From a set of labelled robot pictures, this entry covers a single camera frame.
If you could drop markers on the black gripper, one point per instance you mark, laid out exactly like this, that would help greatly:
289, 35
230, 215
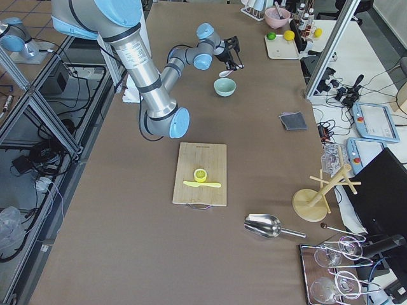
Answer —
224, 56

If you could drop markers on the white ceramic spoon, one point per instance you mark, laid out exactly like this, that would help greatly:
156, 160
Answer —
226, 73

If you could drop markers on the light green bowl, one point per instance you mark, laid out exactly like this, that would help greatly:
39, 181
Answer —
225, 87

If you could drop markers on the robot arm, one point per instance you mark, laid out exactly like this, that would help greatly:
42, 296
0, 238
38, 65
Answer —
119, 24

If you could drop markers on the pink bowl with ice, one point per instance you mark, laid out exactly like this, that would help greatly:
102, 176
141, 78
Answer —
272, 17

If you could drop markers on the metal muddler in bowl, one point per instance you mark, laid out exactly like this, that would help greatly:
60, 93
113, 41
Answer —
279, 10

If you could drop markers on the green lime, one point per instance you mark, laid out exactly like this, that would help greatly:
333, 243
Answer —
271, 36

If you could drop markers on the beige rabbit tray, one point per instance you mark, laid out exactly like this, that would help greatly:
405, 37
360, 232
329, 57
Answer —
281, 49

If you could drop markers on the whole yellow lemon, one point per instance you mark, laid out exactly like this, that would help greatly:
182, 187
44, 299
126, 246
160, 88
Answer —
289, 35

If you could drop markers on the grey folded cloth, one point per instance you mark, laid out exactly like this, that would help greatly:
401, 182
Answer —
293, 121

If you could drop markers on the bamboo cutting board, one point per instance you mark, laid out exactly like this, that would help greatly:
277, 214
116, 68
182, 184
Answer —
213, 159

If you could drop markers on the lemon half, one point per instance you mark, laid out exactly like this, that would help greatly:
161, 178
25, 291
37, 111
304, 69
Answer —
200, 175

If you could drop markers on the yellow plastic knife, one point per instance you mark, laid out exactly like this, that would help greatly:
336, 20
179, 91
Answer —
202, 184

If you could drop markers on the blue teach pendant far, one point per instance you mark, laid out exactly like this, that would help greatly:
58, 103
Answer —
374, 121

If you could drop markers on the blue teach pendant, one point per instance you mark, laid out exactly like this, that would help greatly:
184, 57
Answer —
374, 121
361, 152

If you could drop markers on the blue teach pendant near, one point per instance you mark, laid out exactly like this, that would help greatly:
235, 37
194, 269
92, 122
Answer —
361, 152

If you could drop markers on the wooden mug tree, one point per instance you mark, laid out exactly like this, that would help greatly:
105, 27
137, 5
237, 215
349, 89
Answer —
312, 205

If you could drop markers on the metal scoop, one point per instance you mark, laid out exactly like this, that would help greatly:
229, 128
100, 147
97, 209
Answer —
268, 226

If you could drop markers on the black monitor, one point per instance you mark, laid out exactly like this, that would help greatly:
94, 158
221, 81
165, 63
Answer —
380, 202

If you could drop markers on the wine glass tray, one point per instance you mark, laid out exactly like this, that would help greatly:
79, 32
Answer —
329, 271

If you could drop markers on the copper wire bottle rack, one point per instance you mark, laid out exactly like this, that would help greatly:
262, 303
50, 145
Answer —
303, 24

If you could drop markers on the aluminium frame post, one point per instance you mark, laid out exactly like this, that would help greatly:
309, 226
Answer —
344, 18

